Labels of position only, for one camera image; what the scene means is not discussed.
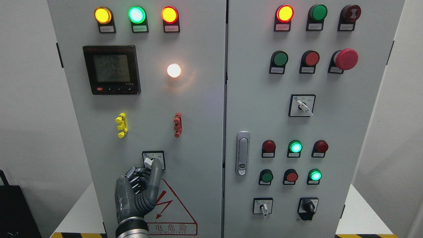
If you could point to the green indicator unlit top right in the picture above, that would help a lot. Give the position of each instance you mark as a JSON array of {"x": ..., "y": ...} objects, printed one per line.
[{"x": 316, "y": 16}]

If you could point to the white rotary selector switch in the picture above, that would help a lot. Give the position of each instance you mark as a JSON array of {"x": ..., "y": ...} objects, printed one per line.
[{"x": 149, "y": 156}]

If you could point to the silver door handle lock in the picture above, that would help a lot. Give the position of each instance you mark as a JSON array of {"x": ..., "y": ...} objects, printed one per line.
[{"x": 242, "y": 152}]

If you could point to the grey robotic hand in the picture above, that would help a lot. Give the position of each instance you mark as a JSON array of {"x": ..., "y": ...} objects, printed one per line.
[{"x": 130, "y": 204}]

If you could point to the yellow terminal clip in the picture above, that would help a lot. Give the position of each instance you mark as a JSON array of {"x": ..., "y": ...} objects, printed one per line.
[{"x": 122, "y": 126}]

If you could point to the green push button upper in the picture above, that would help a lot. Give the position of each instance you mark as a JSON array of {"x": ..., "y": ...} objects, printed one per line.
[{"x": 278, "y": 62}]

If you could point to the silver black robot forearm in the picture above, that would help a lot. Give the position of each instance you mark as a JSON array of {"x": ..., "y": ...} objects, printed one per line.
[{"x": 133, "y": 227}]

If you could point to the green push button lower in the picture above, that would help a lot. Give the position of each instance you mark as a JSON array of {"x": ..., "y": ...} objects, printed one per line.
[{"x": 265, "y": 177}]

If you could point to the yellow indicator light top left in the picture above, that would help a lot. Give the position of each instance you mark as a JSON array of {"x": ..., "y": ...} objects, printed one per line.
[{"x": 105, "y": 20}]

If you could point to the green lit button lower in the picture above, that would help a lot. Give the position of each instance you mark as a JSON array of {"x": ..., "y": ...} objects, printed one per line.
[{"x": 314, "y": 177}]

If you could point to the red push button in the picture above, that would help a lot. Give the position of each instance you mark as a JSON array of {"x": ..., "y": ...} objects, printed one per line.
[
  {"x": 308, "y": 62},
  {"x": 290, "y": 177}
]

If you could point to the grey electrical cabinet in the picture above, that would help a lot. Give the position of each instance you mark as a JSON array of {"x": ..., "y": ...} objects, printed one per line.
[{"x": 224, "y": 49}]

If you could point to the green lit indicator middle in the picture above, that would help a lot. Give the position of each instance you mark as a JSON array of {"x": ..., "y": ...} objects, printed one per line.
[{"x": 294, "y": 149}]

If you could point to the dark red indicator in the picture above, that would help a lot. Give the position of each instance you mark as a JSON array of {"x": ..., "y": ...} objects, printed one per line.
[
  {"x": 320, "y": 148},
  {"x": 268, "y": 149}
]

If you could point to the black knob selector switch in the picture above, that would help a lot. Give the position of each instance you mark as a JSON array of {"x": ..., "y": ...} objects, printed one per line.
[{"x": 307, "y": 207}]

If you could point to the red push button upper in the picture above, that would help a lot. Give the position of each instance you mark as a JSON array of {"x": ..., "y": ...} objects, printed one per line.
[{"x": 308, "y": 62}]

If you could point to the dark red indicator right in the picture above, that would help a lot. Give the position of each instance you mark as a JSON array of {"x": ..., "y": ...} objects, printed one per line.
[{"x": 320, "y": 148}]

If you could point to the orange-red indicator light left door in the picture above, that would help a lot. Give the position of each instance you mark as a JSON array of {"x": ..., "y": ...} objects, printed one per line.
[{"x": 170, "y": 17}]

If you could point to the red emergency stop button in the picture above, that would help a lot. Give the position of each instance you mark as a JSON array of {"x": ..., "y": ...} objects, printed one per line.
[{"x": 343, "y": 60}]

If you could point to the green push button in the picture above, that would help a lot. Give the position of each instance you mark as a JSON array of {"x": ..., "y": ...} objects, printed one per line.
[
  {"x": 278, "y": 62},
  {"x": 265, "y": 177}
]

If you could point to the white selector switch upper right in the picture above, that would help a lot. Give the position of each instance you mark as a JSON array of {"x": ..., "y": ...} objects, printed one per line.
[{"x": 301, "y": 105}]

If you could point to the red electric hazard sticker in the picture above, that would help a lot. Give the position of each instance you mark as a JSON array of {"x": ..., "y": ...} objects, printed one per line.
[{"x": 170, "y": 216}]

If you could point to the white selector switch lower right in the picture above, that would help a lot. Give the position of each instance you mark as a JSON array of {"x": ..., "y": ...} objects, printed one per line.
[{"x": 262, "y": 206}]

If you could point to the green indicator light top left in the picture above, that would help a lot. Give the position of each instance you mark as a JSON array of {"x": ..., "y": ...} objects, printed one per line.
[{"x": 138, "y": 18}]

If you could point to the dark red buzzer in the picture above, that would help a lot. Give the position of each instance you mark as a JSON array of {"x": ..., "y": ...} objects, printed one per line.
[{"x": 348, "y": 17}]

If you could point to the red push button lower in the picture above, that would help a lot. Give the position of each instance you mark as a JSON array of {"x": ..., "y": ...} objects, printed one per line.
[{"x": 290, "y": 177}]

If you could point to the red terminal clip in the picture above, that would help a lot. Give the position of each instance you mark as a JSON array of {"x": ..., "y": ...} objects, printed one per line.
[{"x": 177, "y": 124}]

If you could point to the black digital power meter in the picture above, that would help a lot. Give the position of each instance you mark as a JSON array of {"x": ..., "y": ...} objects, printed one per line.
[{"x": 112, "y": 69}]

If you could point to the dark red indicator left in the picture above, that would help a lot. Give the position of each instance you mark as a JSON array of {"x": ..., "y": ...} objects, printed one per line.
[{"x": 268, "y": 149}]

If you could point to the red lit indicator right door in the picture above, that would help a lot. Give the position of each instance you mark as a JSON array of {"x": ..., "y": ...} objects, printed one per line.
[{"x": 283, "y": 18}]

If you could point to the clear round lamp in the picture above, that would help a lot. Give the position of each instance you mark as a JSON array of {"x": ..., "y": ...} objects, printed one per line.
[{"x": 174, "y": 70}]

